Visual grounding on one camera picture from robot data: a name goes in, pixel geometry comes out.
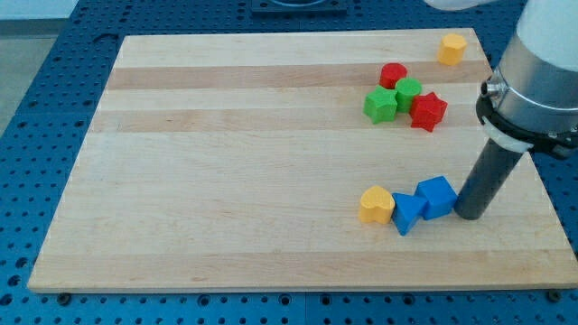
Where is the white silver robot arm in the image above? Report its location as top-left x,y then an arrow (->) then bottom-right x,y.
476,0 -> 577,159

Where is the light wooden board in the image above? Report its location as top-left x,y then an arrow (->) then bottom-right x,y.
28,29 -> 577,293

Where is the yellow hexagon block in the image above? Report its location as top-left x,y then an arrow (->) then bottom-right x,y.
437,33 -> 468,66

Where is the yellow heart block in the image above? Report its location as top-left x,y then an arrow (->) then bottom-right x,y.
358,185 -> 396,224

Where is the green star block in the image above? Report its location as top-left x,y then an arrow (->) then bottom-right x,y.
363,85 -> 397,125

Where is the blue triangle block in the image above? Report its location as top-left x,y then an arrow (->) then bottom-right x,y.
392,193 -> 427,237

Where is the red cylinder block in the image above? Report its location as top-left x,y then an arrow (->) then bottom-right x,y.
378,62 -> 407,89

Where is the green cylinder block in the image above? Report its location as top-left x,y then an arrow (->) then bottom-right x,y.
395,78 -> 422,113

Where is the red star block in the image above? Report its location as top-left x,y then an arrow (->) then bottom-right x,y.
409,92 -> 448,133

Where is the blue cube block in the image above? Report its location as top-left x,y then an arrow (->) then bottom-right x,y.
415,176 -> 457,220

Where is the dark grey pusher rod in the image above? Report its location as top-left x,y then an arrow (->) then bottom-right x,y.
453,139 -> 522,220

